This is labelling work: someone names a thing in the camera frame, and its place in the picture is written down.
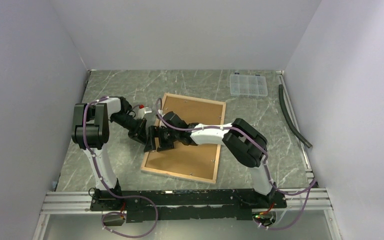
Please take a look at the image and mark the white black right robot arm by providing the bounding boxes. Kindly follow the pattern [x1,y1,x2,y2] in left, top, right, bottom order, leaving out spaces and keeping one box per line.
[143,111,275,208]

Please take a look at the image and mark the clear plastic compartment box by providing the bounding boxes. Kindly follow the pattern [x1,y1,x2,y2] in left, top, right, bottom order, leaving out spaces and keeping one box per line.
[229,72,268,98]

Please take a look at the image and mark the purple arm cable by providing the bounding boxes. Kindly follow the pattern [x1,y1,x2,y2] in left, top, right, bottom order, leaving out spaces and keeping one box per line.
[154,97,317,232]
[81,96,160,239]

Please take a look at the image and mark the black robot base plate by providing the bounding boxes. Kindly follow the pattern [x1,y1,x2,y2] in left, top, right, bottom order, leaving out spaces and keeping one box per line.
[89,188,287,223]

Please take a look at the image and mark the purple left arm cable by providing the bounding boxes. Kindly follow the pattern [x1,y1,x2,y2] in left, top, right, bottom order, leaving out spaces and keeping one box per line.
[81,96,160,239]

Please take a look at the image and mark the aluminium extrusion rail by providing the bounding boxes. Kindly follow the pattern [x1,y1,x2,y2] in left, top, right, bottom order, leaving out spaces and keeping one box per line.
[41,188,333,215]

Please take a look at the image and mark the black rubber hose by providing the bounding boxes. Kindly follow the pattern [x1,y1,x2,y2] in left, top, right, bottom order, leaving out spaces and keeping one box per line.
[278,83,313,149]

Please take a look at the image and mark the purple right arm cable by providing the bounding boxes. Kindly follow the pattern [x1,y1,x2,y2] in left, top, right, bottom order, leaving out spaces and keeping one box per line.
[154,97,317,232]

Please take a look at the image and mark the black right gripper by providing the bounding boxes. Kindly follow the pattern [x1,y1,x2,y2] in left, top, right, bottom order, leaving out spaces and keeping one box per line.
[144,125,179,153]

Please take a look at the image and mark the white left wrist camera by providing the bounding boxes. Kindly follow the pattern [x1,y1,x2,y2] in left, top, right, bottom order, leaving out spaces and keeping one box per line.
[136,104,153,119]

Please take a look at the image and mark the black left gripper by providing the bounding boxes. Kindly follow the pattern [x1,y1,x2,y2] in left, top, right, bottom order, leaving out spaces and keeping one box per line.
[111,113,148,146]

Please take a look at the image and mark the white wooden picture frame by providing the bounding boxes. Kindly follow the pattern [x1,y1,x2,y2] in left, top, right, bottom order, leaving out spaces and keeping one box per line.
[140,92,227,185]

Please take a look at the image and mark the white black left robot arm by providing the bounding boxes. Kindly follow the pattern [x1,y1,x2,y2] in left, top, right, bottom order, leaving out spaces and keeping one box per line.
[71,96,152,210]

